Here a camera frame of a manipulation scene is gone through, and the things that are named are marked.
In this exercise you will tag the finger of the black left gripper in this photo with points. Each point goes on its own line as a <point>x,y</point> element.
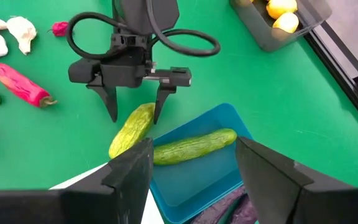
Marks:
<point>163,96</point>
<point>109,99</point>

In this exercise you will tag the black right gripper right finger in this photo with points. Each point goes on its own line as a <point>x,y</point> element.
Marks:
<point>284,193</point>

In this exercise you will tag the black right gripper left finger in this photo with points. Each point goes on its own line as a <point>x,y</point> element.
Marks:
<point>104,202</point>

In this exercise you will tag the yellow-green cucumber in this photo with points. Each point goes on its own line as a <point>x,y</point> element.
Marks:
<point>132,130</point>

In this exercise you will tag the dark green cucumber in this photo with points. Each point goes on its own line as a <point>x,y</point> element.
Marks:
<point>194,146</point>

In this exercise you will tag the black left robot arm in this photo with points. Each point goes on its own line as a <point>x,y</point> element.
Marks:
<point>135,14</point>

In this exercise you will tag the white flat board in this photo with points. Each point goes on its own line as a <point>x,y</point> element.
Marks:
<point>79,175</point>

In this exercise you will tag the small red pepper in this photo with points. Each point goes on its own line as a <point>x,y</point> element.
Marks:
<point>60,28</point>

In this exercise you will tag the long red chilli pepper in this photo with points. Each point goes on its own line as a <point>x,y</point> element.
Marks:
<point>20,84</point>

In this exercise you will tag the grey translucent plastic bin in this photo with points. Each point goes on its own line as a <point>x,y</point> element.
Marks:
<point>259,31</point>

